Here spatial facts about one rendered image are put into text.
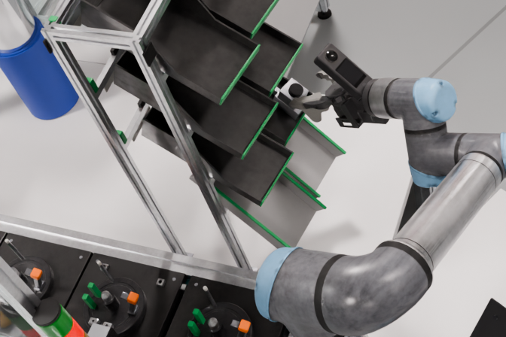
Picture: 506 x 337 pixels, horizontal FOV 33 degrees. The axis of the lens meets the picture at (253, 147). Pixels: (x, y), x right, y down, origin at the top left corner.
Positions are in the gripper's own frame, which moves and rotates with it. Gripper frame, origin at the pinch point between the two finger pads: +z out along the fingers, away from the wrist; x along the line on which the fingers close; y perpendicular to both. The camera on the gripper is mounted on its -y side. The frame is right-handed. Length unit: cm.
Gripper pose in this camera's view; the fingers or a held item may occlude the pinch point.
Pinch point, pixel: (305, 86)
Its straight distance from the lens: 175.6
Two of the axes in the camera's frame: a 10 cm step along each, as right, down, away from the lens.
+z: -6.1, -0.8, 7.9
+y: 5.0, 7.3, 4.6
